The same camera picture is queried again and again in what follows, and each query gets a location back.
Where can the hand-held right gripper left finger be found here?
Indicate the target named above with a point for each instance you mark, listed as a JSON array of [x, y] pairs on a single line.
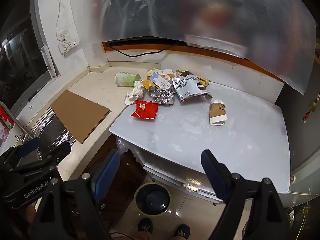
[[108, 175]]

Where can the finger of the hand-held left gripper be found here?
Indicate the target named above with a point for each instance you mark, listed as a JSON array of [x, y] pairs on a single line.
[[28, 146], [58, 152]]

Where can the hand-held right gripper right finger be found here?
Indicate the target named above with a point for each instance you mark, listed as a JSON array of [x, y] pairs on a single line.
[[213, 175]]

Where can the round trash bin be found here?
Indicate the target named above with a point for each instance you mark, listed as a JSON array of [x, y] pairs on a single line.
[[152, 198]]

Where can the red snack packet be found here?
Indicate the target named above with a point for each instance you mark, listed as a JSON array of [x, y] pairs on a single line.
[[145, 110]]

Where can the white paper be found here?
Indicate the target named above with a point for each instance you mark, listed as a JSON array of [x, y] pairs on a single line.
[[135, 92]]

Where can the yellow box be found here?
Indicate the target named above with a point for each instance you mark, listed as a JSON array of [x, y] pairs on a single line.
[[202, 80]]

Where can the white blue carton box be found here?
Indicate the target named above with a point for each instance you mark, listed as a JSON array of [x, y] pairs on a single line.
[[160, 80]]

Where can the yellow white carton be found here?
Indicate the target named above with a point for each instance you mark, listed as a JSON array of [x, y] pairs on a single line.
[[165, 72]]

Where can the metal faucet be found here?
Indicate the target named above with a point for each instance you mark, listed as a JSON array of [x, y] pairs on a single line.
[[22, 130]]

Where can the brown wooden cabinet door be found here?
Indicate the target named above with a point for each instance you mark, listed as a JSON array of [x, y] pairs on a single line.
[[130, 175]]

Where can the clear plastic bag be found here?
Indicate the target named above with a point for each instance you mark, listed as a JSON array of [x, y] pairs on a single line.
[[123, 147]]

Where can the red printed package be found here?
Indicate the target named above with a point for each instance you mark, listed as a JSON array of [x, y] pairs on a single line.
[[6, 123]]

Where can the white cabinet ribbed door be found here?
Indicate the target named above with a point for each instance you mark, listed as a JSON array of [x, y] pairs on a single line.
[[172, 170]]

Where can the brown cardboard sheet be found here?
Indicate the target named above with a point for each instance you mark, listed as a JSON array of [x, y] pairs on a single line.
[[80, 115]]

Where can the brown white paper cup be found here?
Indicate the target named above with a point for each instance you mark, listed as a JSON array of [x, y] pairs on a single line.
[[218, 112]]

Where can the person's left shoe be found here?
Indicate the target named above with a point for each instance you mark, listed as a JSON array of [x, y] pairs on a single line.
[[145, 226]]

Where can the person's shoe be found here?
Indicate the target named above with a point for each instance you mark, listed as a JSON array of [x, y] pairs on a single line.
[[182, 231], [145, 226]]

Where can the person's right shoe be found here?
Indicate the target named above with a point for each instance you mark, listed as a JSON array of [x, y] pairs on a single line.
[[182, 231]]

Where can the white ribbed plastic strip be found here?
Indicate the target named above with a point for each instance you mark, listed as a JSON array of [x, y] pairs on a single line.
[[50, 60]]

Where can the silver foil wrapper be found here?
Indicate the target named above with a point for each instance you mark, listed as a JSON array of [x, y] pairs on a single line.
[[165, 97]]

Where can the grey refrigerator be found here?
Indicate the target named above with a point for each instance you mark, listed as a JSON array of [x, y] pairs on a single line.
[[302, 142]]

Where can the green cylindrical can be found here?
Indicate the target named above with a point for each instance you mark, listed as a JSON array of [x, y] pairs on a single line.
[[126, 79]]

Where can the yellow brown packet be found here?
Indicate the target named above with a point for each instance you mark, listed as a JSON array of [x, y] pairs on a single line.
[[147, 85]]

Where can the brown wooden ledge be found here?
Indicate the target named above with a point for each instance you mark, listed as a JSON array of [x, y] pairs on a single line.
[[225, 58]]

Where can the hanging ornament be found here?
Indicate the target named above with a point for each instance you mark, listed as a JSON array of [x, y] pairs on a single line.
[[311, 110]]

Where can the translucent plastic sheet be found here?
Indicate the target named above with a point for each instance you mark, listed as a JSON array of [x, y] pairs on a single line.
[[225, 17]]

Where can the window with grey frame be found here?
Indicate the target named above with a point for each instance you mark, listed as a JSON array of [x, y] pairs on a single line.
[[22, 55]]

